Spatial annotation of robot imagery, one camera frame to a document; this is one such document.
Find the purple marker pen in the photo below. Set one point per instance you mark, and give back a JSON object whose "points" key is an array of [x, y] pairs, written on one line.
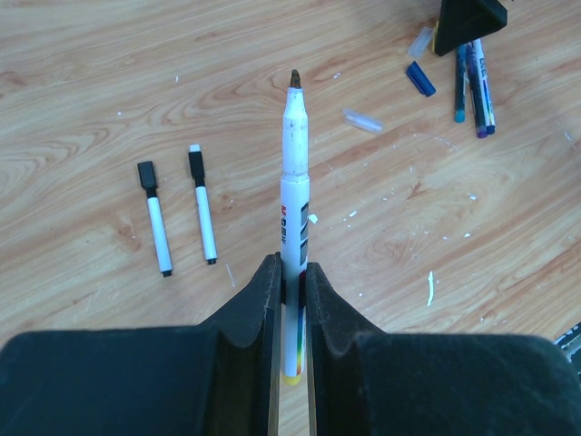
{"points": [[481, 128]]}

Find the white marker yellow end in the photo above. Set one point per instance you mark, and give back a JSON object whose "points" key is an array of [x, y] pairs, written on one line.
{"points": [[295, 202]]}

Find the white marker black cap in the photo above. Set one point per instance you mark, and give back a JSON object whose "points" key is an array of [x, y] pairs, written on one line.
{"points": [[149, 183]]}

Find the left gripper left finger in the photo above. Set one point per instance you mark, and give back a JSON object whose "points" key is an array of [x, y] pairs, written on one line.
{"points": [[219, 377]]}

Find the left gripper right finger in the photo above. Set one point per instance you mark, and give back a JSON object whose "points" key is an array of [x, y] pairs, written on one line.
{"points": [[364, 381]]}

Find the white blue marker pen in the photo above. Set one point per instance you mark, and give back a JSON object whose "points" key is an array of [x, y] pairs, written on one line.
{"points": [[488, 107]]}

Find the clear plastic pen cap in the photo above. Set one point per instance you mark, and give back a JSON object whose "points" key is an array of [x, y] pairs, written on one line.
{"points": [[362, 121]]}

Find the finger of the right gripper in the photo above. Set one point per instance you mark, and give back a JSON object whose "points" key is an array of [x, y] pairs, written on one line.
{"points": [[462, 21]]}

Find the white whiteboard marker pen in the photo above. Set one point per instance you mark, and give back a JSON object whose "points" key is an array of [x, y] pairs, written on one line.
{"points": [[203, 203]]}

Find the clear cap near pens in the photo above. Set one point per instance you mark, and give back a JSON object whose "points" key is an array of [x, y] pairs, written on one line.
{"points": [[421, 42]]}

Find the dark blue pen cap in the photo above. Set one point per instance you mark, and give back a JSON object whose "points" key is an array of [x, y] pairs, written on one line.
{"points": [[420, 80]]}

